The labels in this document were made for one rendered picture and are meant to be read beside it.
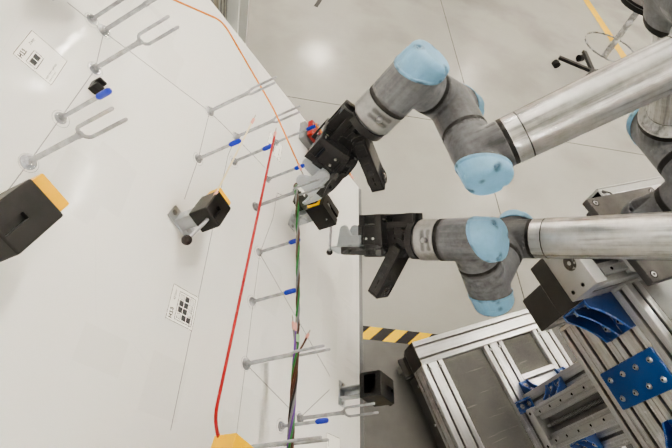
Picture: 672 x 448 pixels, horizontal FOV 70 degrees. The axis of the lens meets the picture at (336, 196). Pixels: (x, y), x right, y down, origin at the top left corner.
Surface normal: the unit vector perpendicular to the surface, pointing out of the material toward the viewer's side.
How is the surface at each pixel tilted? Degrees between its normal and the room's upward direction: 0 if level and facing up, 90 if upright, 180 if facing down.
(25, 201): 49
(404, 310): 0
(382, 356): 0
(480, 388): 0
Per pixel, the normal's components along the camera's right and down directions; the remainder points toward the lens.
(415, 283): 0.21, -0.63
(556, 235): -0.70, -0.17
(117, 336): 0.87, -0.30
